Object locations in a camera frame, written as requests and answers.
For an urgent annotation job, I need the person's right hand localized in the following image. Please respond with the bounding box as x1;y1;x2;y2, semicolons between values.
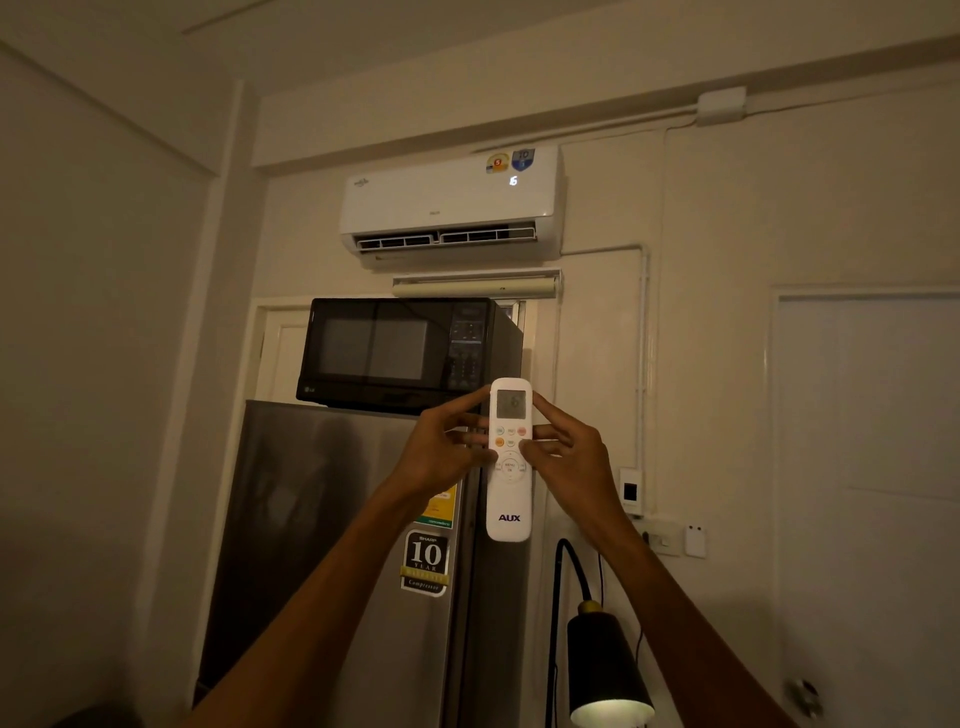
518;390;621;545

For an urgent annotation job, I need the person's left hand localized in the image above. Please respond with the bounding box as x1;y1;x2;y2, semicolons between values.
390;385;499;501

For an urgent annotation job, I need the white remote control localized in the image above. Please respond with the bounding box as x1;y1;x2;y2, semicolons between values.
485;377;534;543

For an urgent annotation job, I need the person's right forearm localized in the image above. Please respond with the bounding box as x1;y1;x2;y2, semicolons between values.
581;517;800;728

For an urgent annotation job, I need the person's left forearm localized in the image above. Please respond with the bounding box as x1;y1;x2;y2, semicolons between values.
180;474;451;728

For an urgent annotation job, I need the black microwave oven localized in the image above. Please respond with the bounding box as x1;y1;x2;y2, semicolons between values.
296;297;525;417

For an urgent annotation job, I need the fluorescent tube light fixture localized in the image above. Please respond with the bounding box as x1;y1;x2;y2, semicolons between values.
391;270;563;300

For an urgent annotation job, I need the silver refrigerator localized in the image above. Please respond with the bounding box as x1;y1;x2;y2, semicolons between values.
192;399;535;728

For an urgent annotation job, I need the black lamp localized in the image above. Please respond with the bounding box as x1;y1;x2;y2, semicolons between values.
545;538;656;728

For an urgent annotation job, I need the white junction box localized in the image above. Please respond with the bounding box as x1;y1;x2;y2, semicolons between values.
696;86;749;127

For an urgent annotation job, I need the white wall socket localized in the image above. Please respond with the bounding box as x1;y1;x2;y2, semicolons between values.
642;517;684;558

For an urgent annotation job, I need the white wall air conditioner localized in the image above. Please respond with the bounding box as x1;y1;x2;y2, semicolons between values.
339;144;566;265

